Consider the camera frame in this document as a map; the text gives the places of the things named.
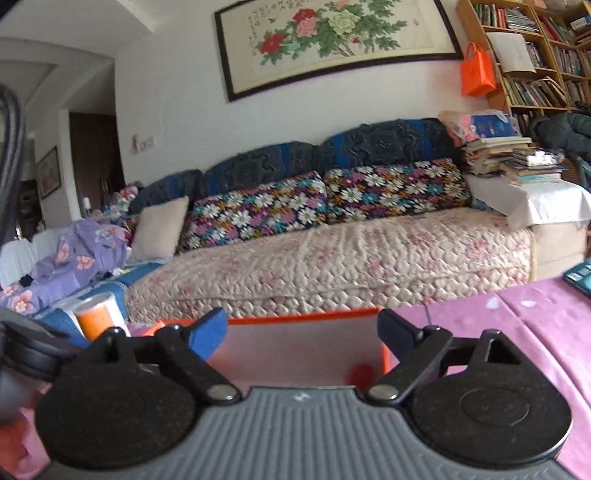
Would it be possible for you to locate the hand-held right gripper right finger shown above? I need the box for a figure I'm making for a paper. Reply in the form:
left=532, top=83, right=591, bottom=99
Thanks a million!
left=365, top=307, right=520, bottom=407

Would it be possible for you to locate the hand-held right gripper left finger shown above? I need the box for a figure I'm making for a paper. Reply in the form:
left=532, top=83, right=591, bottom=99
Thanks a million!
left=95, top=307, right=243, bottom=407

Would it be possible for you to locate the orange box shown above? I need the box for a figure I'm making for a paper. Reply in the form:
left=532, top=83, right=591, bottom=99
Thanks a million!
left=136, top=308, right=392, bottom=388

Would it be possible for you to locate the blue cushion with white piping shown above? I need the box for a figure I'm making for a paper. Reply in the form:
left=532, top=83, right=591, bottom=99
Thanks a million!
left=34, top=265, right=155, bottom=349

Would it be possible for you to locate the orange and white cup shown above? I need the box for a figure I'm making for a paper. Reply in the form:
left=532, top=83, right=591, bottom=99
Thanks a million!
left=74, top=291, right=127, bottom=344

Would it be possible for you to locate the white sheet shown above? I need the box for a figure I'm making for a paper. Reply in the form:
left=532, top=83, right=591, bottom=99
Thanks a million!
left=0, top=228, right=63, bottom=289

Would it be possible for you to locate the purple floral blanket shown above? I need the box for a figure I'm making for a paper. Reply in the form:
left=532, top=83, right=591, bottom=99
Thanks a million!
left=0, top=217, right=132, bottom=317

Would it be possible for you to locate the pink tablecloth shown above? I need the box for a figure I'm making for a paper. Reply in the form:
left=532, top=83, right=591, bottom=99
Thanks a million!
left=0, top=277, right=591, bottom=480

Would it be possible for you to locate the beige pillow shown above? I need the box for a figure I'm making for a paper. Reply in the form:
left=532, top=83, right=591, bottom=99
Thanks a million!
left=130, top=195, right=190, bottom=261

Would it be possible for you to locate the daisy print cushion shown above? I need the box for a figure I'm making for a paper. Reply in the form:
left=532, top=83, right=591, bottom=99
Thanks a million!
left=178, top=171, right=328, bottom=252
left=323, top=158, right=472, bottom=222

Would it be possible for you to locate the dark blue patterned back cushion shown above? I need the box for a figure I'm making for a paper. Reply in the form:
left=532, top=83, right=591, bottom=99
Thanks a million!
left=314, top=119, right=458, bottom=174
left=129, top=170, right=204, bottom=215
left=201, top=141, right=319, bottom=195

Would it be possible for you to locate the small framed picture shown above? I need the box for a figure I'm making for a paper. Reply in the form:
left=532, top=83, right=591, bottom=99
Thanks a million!
left=36, top=147, right=61, bottom=200

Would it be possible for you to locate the beige side cabinet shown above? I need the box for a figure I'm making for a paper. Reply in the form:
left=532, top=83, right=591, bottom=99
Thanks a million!
left=531, top=217, right=587, bottom=280

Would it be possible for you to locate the white cloth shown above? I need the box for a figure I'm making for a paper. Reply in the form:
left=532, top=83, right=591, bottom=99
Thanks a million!
left=466, top=173, right=591, bottom=232

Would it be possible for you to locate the teal book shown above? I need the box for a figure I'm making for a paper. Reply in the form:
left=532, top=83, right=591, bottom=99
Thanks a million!
left=562, top=259, right=591, bottom=296

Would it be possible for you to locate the stack of books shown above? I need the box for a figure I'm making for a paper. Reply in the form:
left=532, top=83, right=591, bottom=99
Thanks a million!
left=459, top=136, right=566, bottom=188

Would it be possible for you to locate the pink plastic bag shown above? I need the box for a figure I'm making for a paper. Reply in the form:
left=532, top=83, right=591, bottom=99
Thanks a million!
left=438, top=110, right=481, bottom=147

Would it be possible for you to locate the blue tissue pack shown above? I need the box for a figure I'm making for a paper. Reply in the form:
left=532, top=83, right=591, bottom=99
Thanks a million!
left=471, top=113, right=518, bottom=139

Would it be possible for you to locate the dark green padded jacket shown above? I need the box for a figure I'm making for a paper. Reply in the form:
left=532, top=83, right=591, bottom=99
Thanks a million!
left=526, top=113, right=591, bottom=190

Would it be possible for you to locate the wooden bookshelf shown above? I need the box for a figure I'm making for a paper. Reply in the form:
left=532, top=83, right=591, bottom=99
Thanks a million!
left=457, top=0, right=591, bottom=134

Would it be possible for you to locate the framed flower painting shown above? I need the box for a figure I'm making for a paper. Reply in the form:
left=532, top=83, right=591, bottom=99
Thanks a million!
left=213, top=0, right=465, bottom=103

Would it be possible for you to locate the black cord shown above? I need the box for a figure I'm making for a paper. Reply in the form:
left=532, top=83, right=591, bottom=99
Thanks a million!
left=0, top=84, right=27, bottom=243

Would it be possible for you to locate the orange bag with handles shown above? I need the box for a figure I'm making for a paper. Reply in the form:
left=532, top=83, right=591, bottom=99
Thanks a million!
left=460, top=41, right=497, bottom=97

